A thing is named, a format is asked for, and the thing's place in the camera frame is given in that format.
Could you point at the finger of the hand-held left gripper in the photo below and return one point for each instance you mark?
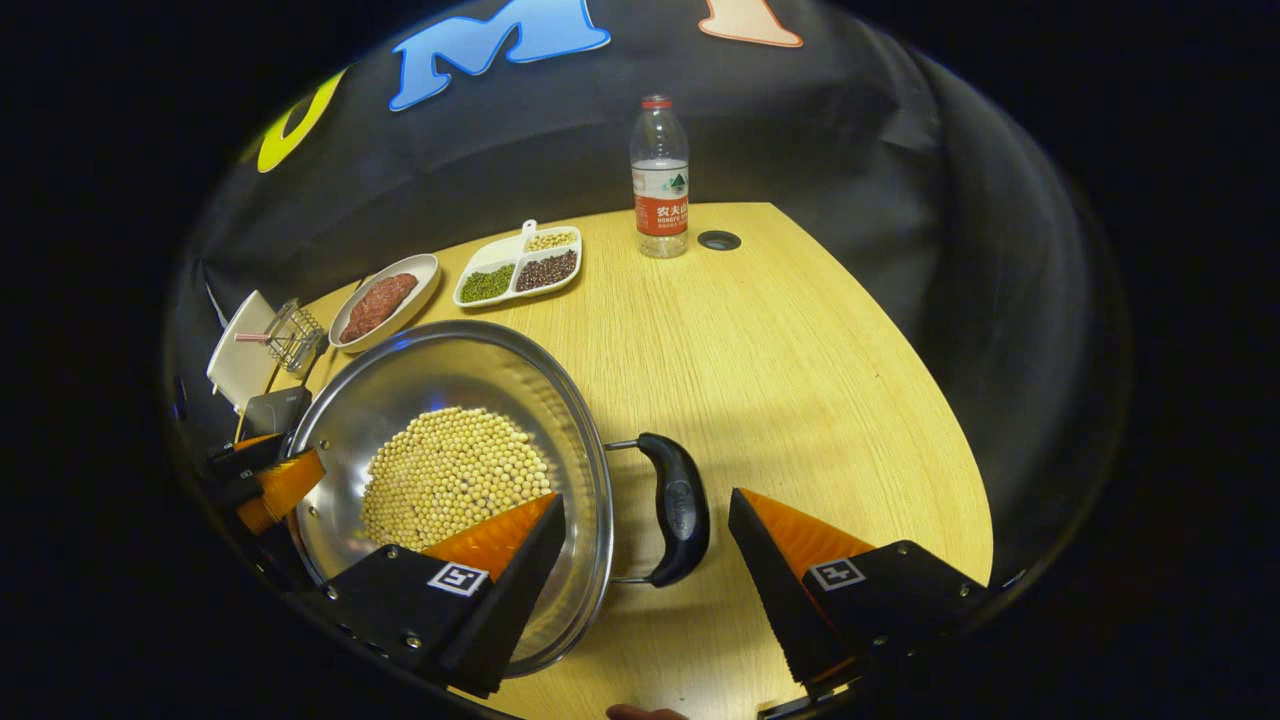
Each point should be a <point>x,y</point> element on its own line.
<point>245,455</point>
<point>285,485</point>

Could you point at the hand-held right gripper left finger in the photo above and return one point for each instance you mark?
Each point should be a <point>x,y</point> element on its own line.
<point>515,600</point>

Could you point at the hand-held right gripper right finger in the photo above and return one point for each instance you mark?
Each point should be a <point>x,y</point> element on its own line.
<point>775,590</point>

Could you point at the black induction cooktop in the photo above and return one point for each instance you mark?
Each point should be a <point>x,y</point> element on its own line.
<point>275,410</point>

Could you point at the white toaster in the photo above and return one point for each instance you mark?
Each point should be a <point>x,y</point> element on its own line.
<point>240,360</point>

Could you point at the pile of soybeans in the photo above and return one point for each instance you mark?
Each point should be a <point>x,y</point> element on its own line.
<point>450,480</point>

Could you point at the brown meat slice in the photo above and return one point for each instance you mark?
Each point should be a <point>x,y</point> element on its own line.
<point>358,322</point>
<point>395,290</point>

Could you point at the white oval plate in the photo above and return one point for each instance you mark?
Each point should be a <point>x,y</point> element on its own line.
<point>420,280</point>

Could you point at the heap of green beans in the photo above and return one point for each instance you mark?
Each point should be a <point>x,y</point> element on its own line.
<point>487,283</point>

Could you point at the white divided dish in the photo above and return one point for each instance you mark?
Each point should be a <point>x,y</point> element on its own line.
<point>500,255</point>

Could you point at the heap of dark red beans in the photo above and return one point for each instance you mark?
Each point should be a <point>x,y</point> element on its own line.
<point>547,270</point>

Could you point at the black table grommet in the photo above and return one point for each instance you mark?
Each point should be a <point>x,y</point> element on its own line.
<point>719,240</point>

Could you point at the small heap of yellow beans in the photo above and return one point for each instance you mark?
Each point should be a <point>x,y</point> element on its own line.
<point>552,240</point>

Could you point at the clear water bottle red label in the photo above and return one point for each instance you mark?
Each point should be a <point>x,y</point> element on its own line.
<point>660,200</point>

